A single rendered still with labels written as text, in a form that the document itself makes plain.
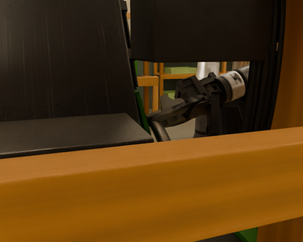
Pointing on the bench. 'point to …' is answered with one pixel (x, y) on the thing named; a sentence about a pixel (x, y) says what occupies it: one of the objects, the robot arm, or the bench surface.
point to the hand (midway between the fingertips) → (157, 123)
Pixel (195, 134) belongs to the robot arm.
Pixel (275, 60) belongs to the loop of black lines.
